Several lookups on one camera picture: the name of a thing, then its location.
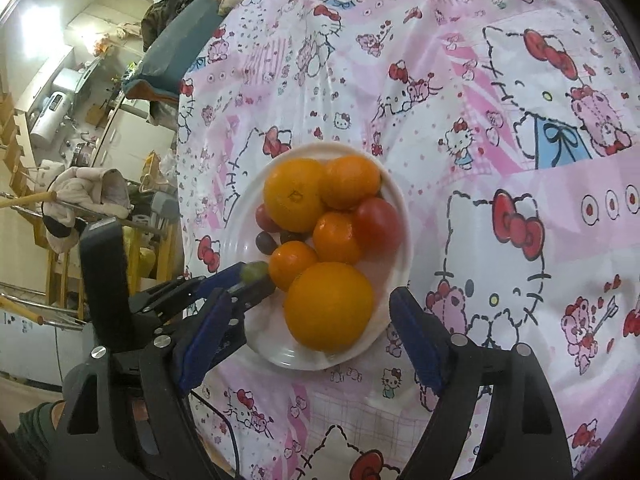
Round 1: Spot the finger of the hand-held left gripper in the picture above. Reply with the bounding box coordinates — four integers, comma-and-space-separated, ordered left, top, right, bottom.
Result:
150, 275, 277, 333
127, 261, 248, 313

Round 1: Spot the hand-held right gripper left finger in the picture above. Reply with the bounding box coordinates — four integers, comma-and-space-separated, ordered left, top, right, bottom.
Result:
47, 290, 248, 480

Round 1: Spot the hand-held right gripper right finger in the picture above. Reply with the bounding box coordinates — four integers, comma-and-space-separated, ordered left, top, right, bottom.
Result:
389, 286, 573, 480

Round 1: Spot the green grape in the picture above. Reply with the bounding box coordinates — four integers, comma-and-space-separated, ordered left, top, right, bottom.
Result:
241, 261, 270, 283

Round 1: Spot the white heart-shaped plate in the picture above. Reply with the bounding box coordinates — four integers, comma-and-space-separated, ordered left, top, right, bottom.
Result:
223, 142, 415, 372

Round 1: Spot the red grape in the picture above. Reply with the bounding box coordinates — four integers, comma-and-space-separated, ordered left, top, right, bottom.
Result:
255, 204, 280, 233

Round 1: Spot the large round orange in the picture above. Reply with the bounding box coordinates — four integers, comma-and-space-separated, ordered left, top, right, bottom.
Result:
283, 261, 376, 352

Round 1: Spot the red tomato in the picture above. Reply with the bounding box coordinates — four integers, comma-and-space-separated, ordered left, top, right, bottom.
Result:
352, 197, 403, 256

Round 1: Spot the person's left forearm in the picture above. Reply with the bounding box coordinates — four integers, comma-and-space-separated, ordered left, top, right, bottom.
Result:
15, 401, 66, 461

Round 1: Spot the yellow plush toy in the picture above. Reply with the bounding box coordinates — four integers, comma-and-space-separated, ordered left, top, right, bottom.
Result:
122, 225, 173, 281

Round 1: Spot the black and white cloth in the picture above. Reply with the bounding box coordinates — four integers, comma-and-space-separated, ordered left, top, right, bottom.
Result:
42, 212, 81, 253

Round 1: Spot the beige jacket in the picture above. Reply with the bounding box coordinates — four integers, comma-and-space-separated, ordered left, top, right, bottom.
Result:
42, 166, 132, 221

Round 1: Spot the large light orange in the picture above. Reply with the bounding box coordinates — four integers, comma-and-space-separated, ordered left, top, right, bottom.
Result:
263, 158, 331, 233

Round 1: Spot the wooden pole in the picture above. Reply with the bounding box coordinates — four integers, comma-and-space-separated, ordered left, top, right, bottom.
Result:
0, 191, 56, 211

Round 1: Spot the small deep orange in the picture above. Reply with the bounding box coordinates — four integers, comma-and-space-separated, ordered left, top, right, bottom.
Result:
318, 155, 382, 211

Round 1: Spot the white water heater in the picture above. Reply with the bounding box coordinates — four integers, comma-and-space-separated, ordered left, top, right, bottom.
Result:
29, 80, 76, 148

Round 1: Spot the teal cushion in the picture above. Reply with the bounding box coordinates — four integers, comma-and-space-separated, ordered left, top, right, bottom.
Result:
122, 0, 226, 101

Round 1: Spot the pink cartoon printed blanket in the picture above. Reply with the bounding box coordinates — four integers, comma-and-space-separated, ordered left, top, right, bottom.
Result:
175, 0, 640, 480

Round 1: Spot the camouflage cloth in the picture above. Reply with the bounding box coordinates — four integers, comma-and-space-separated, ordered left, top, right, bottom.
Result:
141, 0, 201, 53

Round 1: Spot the black cable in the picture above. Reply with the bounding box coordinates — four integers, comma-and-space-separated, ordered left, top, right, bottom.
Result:
192, 390, 241, 480

